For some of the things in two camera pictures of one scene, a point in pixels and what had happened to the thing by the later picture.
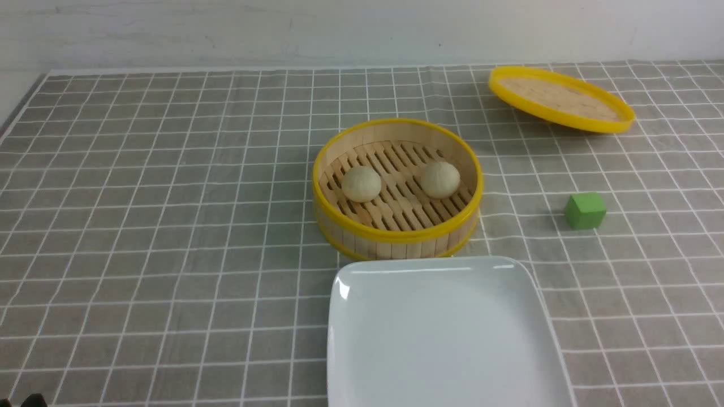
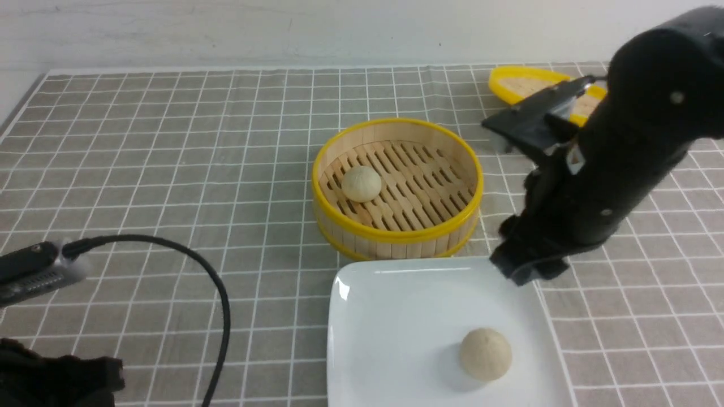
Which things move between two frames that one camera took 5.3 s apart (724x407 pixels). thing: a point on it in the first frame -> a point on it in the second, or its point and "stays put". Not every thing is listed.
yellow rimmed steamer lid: x=561 y=99 stays put
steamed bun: x=361 y=184 stays put
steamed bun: x=440 y=180 -> x=486 y=354
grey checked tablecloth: x=159 y=247 stays put
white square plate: x=448 y=331 stays put
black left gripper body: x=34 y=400 -> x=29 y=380
